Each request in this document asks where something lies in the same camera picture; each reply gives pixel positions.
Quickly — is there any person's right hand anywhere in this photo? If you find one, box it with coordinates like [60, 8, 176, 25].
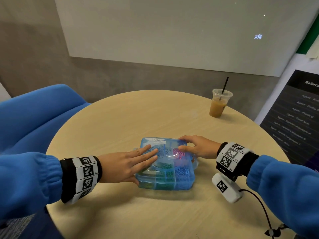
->
[177, 135, 221, 159]

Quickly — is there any person's left hand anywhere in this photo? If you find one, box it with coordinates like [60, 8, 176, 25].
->
[96, 144, 159, 185]

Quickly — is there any bunch of pink paper clips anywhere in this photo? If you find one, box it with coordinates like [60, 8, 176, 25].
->
[174, 149, 192, 162]

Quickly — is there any bunch of blue paper clips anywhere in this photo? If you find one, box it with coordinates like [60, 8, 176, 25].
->
[175, 164, 192, 180]

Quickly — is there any blue transparent box lid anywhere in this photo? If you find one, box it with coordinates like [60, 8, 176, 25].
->
[137, 137, 197, 177]

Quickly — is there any bunch of green paper clips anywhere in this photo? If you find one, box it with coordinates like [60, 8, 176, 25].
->
[159, 167, 176, 180]

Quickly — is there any blue compartment organizer box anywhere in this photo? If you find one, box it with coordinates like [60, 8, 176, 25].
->
[135, 137, 198, 191]

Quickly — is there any person's left forearm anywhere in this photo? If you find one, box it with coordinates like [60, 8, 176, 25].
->
[0, 152, 103, 222]

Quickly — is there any right wrist marker band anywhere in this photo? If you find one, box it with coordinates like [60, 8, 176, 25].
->
[216, 143, 252, 173]

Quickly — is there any wrist marker band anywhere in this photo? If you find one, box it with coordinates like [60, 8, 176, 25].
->
[61, 156, 99, 204]
[216, 143, 252, 173]

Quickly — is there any left wrist marker band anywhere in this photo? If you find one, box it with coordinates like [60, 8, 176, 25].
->
[61, 156, 99, 204]

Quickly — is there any iced coffee plastic cup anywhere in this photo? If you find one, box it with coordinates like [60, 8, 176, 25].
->
[209, 88, 234, 118]

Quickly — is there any round wooden table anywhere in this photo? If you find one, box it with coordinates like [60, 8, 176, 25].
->
[46, 90, 291, 239]

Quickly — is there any standing poster banner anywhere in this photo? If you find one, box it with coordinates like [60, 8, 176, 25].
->
[254, 7, 319, 172]

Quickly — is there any blue upholstered chair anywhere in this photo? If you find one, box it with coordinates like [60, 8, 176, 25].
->
[0, 84, 91, 239]

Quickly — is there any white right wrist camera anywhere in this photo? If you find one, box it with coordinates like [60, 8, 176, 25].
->
[212, 173, 244, 203]

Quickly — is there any black camera cable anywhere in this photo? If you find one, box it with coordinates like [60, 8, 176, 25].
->
[239, 189, 290, 239]

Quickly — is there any white wall board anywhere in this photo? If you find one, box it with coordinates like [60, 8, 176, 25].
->
[54, 0, 319, 77]

